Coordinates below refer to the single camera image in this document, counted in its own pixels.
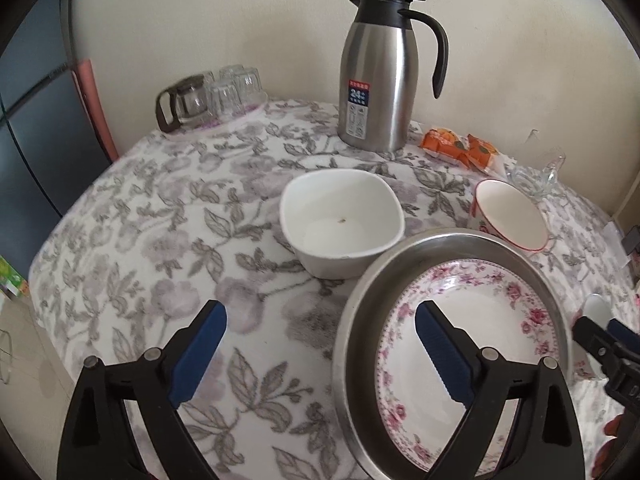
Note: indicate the white square bowl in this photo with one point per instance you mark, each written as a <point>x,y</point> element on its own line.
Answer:
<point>340,220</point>

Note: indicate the stainless steel thermos jug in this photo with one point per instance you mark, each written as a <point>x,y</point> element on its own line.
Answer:
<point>375,70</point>

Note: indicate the dark blue door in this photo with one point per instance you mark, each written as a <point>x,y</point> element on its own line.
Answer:
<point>40,135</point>

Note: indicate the light blue bowl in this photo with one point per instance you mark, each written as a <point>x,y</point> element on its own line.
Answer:
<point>595,307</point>

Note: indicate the orange snack packet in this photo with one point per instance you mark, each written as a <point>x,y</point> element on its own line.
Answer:
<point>442,142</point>
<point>480,152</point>

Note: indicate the strawberry print bowl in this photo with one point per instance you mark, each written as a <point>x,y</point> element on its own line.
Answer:
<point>510,215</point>

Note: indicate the pink floral round plate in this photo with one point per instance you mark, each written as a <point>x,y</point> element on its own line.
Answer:
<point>500,310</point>

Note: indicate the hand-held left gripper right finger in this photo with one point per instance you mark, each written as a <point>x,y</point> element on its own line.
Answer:
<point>445,355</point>

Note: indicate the black charger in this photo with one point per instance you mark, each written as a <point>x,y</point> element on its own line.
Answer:
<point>632,242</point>

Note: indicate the small clear glass cup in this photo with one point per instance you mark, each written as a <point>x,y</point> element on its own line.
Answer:
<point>222,100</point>
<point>230,72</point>
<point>249,85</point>

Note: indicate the clear glass mug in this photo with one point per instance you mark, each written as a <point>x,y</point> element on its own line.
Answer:
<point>530,180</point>

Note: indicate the green box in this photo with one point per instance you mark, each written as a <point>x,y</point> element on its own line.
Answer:
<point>12,280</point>

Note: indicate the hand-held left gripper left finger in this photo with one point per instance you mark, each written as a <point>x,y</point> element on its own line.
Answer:
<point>197,355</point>

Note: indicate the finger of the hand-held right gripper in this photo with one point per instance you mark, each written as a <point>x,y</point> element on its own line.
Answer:
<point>590,335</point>
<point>622,332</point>

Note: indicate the stainless steel plate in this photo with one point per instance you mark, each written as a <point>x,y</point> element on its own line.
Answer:
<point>360,340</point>

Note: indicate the white power strip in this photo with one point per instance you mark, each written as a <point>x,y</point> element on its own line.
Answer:
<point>616,240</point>

